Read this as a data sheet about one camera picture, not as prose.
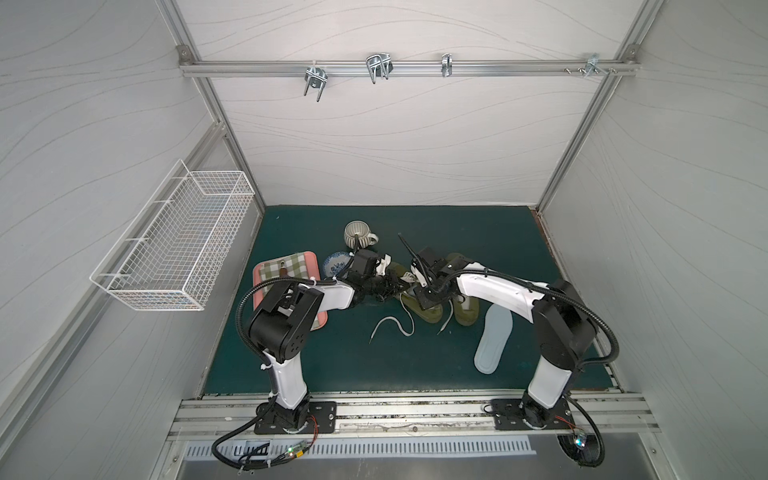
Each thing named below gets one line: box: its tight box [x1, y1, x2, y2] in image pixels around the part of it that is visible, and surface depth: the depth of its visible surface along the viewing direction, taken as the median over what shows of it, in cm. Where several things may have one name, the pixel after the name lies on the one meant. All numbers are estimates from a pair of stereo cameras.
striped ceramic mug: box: [344, 220, 379, 249], surface depth 107 cm
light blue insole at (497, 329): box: [474, 304, 513, 374], surface depth 86 cm
